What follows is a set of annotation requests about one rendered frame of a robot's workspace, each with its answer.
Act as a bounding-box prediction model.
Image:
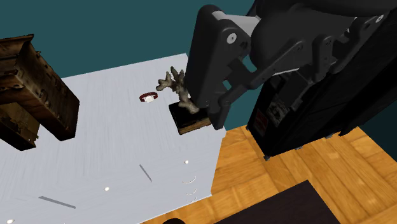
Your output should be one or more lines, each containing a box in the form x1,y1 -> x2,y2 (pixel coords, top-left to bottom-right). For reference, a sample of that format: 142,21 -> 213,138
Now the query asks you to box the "black robot stand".
246,12 -> 397,162

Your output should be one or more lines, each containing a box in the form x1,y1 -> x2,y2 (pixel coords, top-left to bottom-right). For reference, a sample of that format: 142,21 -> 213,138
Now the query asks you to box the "grey coral sculpture wooden base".
155,66 -> 214,136

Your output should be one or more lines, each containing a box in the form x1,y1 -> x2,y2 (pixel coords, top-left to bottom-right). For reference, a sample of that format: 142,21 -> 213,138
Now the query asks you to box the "red wristwatch with white face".
139,92 -> 159,104

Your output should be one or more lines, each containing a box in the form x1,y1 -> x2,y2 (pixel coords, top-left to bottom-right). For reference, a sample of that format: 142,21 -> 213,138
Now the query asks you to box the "white chest of drawers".
0,52 -> 228,224

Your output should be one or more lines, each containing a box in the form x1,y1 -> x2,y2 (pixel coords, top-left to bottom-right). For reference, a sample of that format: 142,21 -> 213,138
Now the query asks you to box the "brown wooden chest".
0,34 -> 80,152

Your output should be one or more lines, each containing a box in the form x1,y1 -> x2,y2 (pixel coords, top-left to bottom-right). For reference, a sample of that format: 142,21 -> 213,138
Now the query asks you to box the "dark rug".
213,179 -> 342,224

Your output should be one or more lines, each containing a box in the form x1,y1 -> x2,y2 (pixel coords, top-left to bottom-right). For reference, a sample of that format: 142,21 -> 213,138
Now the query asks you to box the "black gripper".
185,0 -> 397,130

